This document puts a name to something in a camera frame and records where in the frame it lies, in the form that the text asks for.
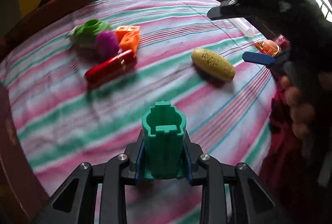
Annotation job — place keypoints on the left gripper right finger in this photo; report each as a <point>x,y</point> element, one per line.
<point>193,171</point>

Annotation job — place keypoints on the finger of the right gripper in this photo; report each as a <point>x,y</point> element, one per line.
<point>227,9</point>
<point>258,58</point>

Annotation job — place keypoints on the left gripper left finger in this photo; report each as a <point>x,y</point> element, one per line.
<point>134,171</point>

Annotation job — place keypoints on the teal castle tower toy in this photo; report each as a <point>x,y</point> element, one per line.
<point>164,128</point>

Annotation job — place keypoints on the red metallic bottle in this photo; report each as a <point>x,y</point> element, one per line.
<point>110,69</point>

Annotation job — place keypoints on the purple bell-shaped toy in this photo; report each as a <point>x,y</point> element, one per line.
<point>106,44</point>

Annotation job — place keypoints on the green and white toy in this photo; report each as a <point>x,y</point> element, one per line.
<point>85,35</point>

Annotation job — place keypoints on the person's right hand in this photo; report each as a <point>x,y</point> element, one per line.
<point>303,113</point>

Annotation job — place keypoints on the orange round toy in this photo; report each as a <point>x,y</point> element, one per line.
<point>268,47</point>

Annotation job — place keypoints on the white tube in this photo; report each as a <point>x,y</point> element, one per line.
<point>243,26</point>

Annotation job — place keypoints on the yellow bread loaf toy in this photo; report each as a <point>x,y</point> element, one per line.
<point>213,64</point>

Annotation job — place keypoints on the striped bed sheet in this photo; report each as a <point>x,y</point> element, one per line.
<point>55,123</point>

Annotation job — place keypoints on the orange block toy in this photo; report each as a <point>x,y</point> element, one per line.
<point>128,37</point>

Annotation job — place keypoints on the maroon blanket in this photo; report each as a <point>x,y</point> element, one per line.
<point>46,13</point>

